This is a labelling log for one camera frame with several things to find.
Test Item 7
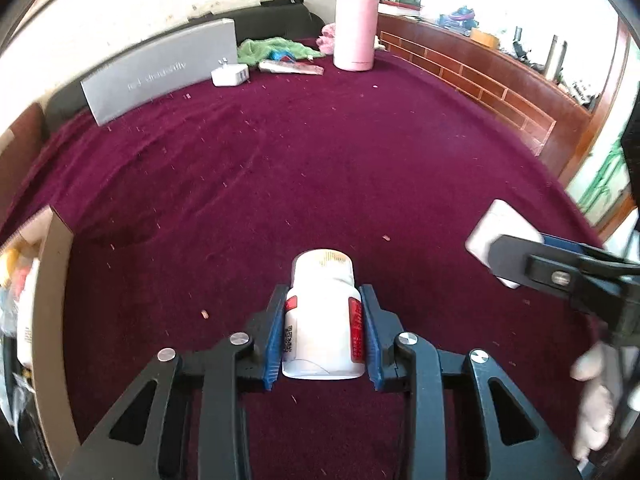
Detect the wooden window sill ledge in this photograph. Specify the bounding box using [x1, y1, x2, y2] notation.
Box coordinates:
[349, 0, 640, 231]

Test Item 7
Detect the pink cloth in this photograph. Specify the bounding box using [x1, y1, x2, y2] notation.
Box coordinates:
[316, 23, 335, 55]

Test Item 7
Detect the white wall charger plug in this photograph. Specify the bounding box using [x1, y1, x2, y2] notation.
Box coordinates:
[463, 198, 546, 290]

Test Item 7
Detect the white red label pill bottle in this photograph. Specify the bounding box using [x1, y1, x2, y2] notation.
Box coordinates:
[282, 249, 366, 380]

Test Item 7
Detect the small white multiport charger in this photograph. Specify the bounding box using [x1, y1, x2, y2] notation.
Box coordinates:
[210, 63, 250, 88]

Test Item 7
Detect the pink thermos bottle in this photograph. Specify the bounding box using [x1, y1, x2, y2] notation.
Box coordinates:
[333, 0, 380, 72]

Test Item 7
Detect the maroon bed blanket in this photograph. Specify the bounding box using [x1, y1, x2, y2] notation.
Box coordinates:
[0, 37, 606, 480]

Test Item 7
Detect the green cloth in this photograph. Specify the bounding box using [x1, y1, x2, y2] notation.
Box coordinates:
[238, 37, 324, 67]

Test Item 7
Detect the pink toothpaste tube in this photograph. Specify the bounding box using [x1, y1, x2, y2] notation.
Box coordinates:
[257, 60, 324, 76]

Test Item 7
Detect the black headboard cushion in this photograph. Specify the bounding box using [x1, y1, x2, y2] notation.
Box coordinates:
[43, 0, 324, 134]

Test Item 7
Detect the brown cardboard tray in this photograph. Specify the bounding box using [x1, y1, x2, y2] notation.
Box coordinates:
[3, 206, 79, 474]

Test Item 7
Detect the right white gloved hand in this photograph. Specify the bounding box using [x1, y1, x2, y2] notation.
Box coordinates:
[570, 341, 639, 463]

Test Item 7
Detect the grey long box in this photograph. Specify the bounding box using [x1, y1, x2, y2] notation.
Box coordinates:
[80, 18, 238, 126]

